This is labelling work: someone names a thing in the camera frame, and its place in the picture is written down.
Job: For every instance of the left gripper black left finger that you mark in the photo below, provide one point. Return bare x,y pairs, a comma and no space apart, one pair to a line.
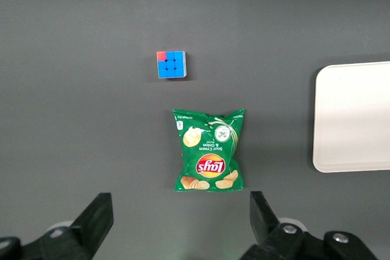
91,226

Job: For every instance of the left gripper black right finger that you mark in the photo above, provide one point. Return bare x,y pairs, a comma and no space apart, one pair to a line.
268,229

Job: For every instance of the cream plastic tray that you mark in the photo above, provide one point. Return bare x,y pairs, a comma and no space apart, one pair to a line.
353,117

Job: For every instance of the green Lay's chips bag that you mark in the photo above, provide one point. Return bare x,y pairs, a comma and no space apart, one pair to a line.
210,153

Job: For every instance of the blue Rubik's cube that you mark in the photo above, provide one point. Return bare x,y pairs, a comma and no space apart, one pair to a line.
171,65

